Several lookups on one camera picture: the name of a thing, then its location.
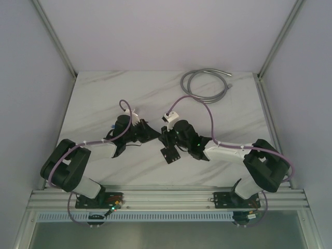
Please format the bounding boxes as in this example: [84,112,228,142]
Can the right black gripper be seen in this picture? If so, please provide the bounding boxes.
[158,121,190,150]

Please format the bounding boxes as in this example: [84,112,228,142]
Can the black fuse box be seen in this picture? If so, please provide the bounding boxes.
[160,146,181,164]

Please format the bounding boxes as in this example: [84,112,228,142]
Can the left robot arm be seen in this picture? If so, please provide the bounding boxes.
[40,114,160,209]

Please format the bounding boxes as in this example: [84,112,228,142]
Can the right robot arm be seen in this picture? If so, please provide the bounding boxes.
[159,119,290,207]

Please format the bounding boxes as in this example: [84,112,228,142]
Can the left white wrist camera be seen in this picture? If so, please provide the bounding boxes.
[124,109,141,126]

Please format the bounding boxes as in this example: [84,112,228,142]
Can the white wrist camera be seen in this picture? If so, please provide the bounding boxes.
[124,109,141,126]
[162,111,179,131]

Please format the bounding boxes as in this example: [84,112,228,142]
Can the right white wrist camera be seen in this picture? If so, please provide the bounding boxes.
[162,111,179,131]

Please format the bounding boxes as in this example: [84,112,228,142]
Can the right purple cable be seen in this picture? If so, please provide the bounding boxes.
[167,94,297,229]

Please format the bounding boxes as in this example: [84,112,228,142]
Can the coiled grey metal hose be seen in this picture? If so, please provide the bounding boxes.
[180,68,233,105]

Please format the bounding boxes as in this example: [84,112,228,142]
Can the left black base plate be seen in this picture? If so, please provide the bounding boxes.
[75,192,123,209]

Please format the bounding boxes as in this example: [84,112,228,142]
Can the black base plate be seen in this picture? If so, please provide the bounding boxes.
[75,192,123,209]
[210,192,261,209]

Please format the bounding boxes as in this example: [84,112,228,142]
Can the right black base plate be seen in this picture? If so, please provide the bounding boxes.
[210,192,261,209]

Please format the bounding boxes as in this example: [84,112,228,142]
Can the slotted grey cable duct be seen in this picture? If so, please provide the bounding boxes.
[36,211,234,223]

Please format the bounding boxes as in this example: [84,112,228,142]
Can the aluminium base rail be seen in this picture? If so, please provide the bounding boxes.
[27,183,310,211]

